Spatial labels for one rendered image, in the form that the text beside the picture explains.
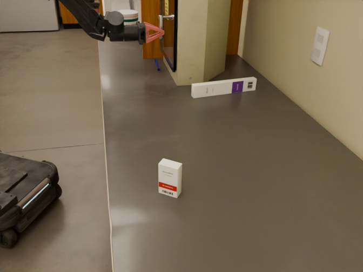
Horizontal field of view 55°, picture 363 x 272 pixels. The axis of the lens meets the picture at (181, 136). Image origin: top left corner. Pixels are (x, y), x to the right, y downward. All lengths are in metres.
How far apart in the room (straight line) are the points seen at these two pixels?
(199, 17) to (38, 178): 1.32
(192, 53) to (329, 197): 0.76
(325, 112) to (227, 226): 0.64
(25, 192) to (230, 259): 1.54
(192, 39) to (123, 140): 0.52
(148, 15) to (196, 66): 0.41
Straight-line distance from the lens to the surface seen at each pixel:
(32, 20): 6.38
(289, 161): 1.00
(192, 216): 0.78
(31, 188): 2.10
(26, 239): 2.16
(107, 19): 1.29
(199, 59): 1.40
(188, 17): 1.34
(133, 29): 1.35
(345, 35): 1.18
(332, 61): 1.23
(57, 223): 2.20
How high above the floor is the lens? 1.47
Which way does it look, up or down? 30 degrees down
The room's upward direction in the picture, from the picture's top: 2 degrees clockwise
